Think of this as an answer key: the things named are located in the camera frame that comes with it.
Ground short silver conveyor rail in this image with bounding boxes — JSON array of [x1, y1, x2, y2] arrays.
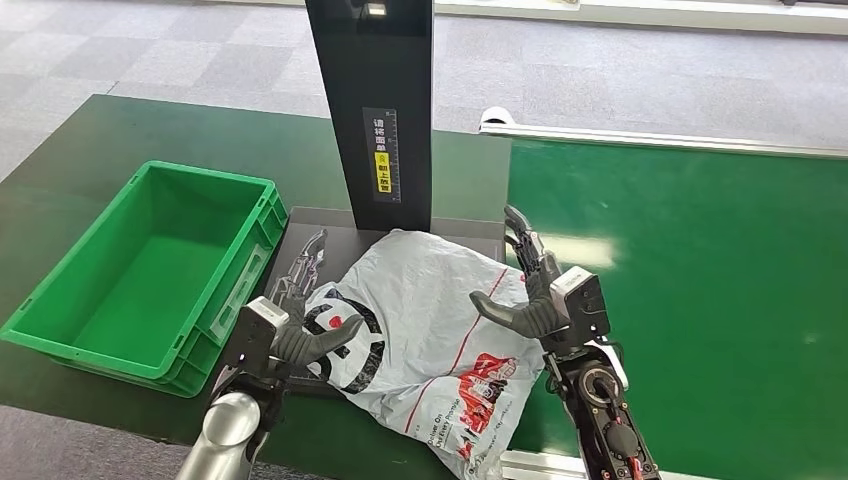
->
[[500, 450, 590, 480]]

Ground green conveyor belt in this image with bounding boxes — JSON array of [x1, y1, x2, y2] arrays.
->
[[490, 139, 848, 480]]

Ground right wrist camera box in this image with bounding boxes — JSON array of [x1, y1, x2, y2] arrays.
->
[[549, 266, 612, 356]]

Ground white plastic courier package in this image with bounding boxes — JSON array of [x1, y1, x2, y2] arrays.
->
[[301, 228, 546, 480]]

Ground black weighing scanner device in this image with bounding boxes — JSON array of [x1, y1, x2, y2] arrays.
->
[[264, 0, 506, 399]]

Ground long silver conveyor rail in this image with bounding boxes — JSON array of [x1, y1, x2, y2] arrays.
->
[[478, 122, 848, 161]]

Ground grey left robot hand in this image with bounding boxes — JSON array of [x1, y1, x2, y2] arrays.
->
[[268, 228, 366, 368]]

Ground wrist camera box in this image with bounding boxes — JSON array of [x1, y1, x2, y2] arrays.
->
[[221, 296, 291, 392], [549, 266, 612, 356]]

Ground green plastic crate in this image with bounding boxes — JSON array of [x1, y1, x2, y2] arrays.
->
[[0, 160, 291, 399]]

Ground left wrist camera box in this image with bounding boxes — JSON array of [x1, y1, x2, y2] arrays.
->
[[221, 296, 291, 392]]

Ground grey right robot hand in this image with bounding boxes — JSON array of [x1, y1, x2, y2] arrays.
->
[[468, 205, 566, 340]]

